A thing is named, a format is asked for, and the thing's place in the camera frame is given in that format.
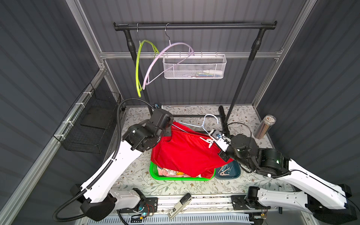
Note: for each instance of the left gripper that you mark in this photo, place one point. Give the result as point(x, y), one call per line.
point(166, 123)

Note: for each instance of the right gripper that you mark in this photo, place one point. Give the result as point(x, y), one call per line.
point(225, 152)

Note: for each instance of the beige clothespin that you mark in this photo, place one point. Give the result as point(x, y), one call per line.
point(225, 172)

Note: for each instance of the red shorts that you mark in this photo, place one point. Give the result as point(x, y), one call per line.
point(188, 151)

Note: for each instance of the light blue wire hanger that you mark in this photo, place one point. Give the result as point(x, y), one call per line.
point(202, 123)

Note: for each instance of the pink tie-dye shorts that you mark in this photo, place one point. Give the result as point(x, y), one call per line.
point(161, 171)

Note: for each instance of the green plastic hanger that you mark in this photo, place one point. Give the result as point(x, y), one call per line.
point(137, 64)

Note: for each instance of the comic print shorts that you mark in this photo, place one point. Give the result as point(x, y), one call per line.
point(173, 173)

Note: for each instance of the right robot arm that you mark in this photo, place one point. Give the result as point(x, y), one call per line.
point(327, 202)

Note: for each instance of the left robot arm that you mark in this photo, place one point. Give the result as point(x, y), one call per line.
point(96, 196)

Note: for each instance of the dark teal tray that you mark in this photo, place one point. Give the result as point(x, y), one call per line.
point(235, 171)

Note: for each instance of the green plastic basket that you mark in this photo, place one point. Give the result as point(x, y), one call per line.
point(155, 175)

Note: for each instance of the clear tube of sticks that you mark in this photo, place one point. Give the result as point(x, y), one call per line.
point(264, 127)

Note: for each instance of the silver black handheld device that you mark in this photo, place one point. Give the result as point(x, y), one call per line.
point(174, 211)

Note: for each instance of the black clothes rack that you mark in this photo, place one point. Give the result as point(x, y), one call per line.
point(262, 27)

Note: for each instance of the white wire wall basket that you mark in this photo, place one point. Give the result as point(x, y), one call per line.
point(194, 67)

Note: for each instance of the black wire wall basket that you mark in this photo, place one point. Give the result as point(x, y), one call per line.
point(91, 125)

